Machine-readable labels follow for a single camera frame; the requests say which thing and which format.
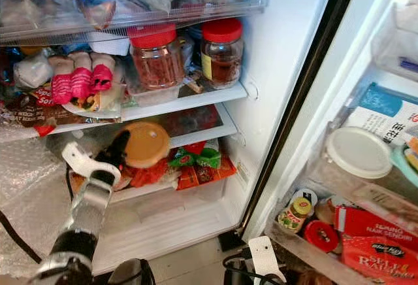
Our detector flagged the clear plastic chiller drawer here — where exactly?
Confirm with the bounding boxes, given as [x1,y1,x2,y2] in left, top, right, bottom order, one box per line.
[0,0,272,44]

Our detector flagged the red food bag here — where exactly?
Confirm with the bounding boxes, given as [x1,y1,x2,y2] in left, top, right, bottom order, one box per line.
[121,161,170,188]

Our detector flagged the red self raising flour box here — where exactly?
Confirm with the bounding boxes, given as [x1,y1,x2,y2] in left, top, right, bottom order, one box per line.
[333,205,418,285]

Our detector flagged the pink wrapped sausage pack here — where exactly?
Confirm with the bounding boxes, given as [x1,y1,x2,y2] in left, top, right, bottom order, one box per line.
[51,56,74,105]
[90,53,115,92]
[71,52,94,100]

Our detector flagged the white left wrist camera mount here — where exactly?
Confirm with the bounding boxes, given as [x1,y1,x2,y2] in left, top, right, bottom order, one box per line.
[62,142,105,182]

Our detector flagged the clear tub white lid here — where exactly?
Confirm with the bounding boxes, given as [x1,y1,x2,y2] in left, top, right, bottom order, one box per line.
[310,126,418,204]

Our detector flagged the clear plastic food box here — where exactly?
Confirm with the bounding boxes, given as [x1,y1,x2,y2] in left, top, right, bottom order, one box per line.
[127,84,184,107]

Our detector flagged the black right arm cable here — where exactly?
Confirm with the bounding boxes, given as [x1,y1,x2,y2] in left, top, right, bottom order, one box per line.
[222,249,255,285]

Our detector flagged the white plastic food bag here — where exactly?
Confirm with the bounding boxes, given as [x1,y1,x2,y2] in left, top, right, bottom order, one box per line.
[13,53,54,90]

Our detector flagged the small red lidded tin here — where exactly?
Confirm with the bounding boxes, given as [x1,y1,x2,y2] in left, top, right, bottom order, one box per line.
[304,220,340,253]

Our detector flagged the brown bread loaf pack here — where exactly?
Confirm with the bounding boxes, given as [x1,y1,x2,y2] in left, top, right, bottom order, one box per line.
[3,88,69,126]

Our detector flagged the large red lidded jar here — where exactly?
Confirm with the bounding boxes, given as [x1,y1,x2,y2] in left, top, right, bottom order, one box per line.
[127,24,185,91]

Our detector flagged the small red lidded jar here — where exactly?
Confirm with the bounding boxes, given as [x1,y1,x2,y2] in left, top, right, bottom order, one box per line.
[199,18,244,90]

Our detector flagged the jar with green yellow label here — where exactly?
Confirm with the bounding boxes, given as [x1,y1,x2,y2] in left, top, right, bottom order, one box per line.
[276,189,317,235]

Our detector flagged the green snack packet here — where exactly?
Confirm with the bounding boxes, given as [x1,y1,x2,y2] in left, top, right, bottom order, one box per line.
[168,146,221,168]

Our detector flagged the orange red snack packets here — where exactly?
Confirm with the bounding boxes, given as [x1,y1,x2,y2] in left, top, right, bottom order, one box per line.
[176,154,236,191]

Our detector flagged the clear bubble wrap sheet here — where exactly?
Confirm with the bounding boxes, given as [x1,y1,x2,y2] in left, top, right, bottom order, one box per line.
[0,138,72,279]

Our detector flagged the blue white carton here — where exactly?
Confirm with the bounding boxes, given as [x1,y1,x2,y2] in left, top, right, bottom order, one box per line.
[343,82,418,145]

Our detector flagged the white glass fridge shelf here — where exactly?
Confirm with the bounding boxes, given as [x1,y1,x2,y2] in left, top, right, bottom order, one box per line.
[0,81,249,142]
[167,105,238,148]

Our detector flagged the orange lidded plastic container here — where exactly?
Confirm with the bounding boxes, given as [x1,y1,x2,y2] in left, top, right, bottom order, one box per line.
[123,121,171,169]

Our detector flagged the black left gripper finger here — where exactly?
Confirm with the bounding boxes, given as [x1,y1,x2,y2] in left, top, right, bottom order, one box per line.
[111,130,131,161]

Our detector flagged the clear crisper drawer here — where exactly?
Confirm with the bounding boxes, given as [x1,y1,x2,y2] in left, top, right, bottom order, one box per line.
[111,177,242,246]

